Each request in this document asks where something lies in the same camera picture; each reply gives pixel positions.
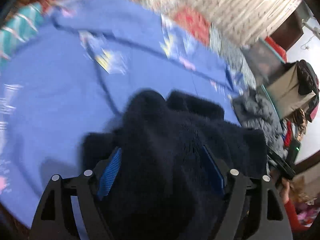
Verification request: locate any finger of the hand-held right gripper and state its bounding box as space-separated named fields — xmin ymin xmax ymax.
xmin=267 ymin=148 xmax=297 ymax=180

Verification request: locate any pink printed cloth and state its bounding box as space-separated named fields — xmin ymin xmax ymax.
xmin=295 ymin=202 xmax=319 ymax=228

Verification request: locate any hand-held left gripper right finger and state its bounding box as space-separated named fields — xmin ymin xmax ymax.
xmin=201 ymin=145 xmax=293 ymax=240

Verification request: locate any pile of dark clothes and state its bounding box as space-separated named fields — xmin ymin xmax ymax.
xmin=296 ymin=59 xmax=320 ymax=123

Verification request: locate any grey fuzzy garment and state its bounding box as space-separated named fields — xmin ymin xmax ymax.
xmin=232 ymin=90 xmax=288 ymax=160

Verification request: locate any person's right hand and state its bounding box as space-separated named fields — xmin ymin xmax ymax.
xmin=275 ymin=177 xmax=292 ymax=205

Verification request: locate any blue printed bedsheet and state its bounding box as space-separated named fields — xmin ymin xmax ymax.
xmin=0 ymin=0 xmax=242 ymax=230

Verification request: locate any person's right forearm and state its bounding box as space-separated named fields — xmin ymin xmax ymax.
xmin=284 ymin=197 xmax=311 ymax=232

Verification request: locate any dark navy fleece garment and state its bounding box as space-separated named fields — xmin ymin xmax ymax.
xmin=82 ymin=88 xmax=268 ymax=240

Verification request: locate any dark storage box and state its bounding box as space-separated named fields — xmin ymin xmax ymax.
xmin=241 ymin=38 xmax=287 ymax=85

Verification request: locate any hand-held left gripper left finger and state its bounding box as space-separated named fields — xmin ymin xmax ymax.
xmin=30 ymin=147 xmax=122 ymax=240

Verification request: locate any tan cardboard box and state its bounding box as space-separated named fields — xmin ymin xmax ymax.
xmin=266 ymin=62 xmax=317 ymax=119

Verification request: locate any teal patterned cloth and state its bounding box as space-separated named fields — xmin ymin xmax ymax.
xmin=0 ymin=2 xmax=48 ymax=60

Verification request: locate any dark wooden cabinet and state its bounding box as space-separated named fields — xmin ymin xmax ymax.
xmin=271 ymin=10 xmax=304 ymax=53

